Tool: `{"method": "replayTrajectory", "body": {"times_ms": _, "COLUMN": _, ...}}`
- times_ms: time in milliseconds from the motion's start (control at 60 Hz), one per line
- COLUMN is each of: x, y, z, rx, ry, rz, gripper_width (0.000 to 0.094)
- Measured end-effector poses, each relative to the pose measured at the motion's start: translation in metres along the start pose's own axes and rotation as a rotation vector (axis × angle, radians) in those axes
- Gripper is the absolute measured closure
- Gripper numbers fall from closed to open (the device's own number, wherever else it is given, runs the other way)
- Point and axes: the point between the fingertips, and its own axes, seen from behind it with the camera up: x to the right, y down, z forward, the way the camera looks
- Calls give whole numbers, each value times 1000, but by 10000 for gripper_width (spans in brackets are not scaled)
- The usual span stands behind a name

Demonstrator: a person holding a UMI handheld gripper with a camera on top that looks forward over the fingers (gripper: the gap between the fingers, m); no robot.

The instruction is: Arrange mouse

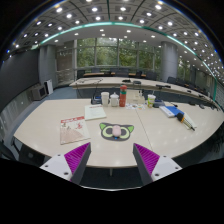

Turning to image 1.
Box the stacked white paper cups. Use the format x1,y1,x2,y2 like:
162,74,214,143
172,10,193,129
100,91,110,108

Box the long curved conference desk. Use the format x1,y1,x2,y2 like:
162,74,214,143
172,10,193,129
69,76,214,105

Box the dark office chairs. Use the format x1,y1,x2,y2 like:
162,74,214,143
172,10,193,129
76,68,214,98

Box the white lidded ceramic mug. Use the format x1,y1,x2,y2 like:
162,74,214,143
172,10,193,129
109,92,120,108

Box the handheld microphone with orange ring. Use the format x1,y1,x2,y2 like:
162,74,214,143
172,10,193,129
176,112,196,132

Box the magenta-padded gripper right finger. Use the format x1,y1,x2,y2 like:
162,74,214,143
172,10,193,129
132,142,184,186

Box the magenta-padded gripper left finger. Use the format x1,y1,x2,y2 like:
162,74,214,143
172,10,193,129
39,142,92,186

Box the white paper document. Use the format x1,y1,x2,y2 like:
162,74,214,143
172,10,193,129
83,104,108,121

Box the white booklet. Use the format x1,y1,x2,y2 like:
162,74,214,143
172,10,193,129
181,112,198,130

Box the ceiling lights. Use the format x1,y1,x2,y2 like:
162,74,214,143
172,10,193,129
6,0,224,81

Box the printed paper cup with straw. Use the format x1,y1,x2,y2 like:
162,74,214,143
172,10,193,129
147,92,157,109

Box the cat-face mouse pad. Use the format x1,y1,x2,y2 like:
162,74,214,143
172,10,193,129
99,122,135,142

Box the blue notebook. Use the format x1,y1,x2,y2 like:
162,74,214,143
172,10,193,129
165,105,185,117

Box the pink computer mouse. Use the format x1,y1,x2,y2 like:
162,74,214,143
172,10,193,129
111,124,123,138

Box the red thermos bottle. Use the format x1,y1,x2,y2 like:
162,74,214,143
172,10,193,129
119,84,128,108

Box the red-printed leaflet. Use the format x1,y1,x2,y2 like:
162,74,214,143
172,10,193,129
59,115,91,145

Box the beige cardboard box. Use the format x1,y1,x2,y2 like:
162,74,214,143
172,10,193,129
127,89,147,105

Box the grey box-shaped device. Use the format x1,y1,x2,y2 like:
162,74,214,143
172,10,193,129
31,84,48,101

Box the white upright board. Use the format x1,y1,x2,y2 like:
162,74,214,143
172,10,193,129
44,79,54,96

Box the colourful sticker sheet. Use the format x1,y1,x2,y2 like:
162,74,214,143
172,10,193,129
125,103,147,111

